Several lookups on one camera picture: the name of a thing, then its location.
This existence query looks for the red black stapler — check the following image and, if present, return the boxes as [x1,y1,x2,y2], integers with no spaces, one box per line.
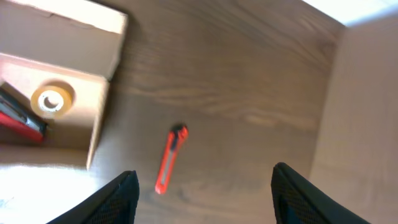
[1,87,47,142]

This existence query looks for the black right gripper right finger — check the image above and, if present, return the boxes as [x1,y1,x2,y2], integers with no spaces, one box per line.
[271,162,368,224]

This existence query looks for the brown cardboard right panel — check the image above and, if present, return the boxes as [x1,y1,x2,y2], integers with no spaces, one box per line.
[310,14,397,223]

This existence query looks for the yellow clear tape roll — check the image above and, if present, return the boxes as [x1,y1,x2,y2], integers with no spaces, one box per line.
[30,85,73,119]

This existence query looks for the red utility knife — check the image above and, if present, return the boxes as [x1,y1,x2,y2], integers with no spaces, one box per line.
[155,123,188,195]

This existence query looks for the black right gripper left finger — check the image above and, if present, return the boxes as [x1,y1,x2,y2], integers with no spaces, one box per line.
[49,170,139,224]

